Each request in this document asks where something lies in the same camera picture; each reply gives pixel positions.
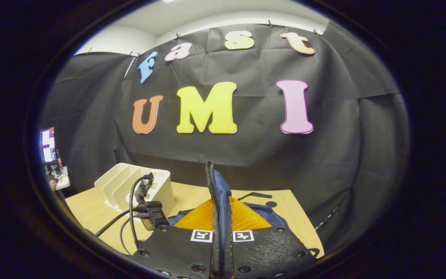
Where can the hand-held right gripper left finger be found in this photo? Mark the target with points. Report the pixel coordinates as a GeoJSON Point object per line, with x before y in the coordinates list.
{"type": "Point", "coordinates": [176, 252]}

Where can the white side desk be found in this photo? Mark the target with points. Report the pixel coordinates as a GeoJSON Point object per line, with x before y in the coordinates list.
{"type": "Point", "coordinates": [63, 179]}

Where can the blue schoolbag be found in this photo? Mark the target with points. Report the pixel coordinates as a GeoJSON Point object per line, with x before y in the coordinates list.
{"type": "Point", "coordinates": [265, 215]}

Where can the white plastic bookshelf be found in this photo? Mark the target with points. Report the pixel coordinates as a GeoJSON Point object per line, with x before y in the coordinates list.
{"type": "Point", "coordinates": [122, 186]}

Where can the thin white strip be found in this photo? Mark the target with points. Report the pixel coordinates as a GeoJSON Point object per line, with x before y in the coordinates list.
{"type": "Point", "coordinates": [129, 68]}

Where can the black backdrop cloth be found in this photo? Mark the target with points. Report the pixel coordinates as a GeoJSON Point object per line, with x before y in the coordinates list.
{"type": "Point", "coordinates": [323, 155]}

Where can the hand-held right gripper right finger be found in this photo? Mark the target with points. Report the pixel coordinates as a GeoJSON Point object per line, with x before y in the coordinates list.
{"type": "Point", "coordinates": [269, 252]}

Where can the computer monitor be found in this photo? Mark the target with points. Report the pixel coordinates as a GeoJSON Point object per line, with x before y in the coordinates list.
{"type": "Point", "coordinates": [48, 145]}

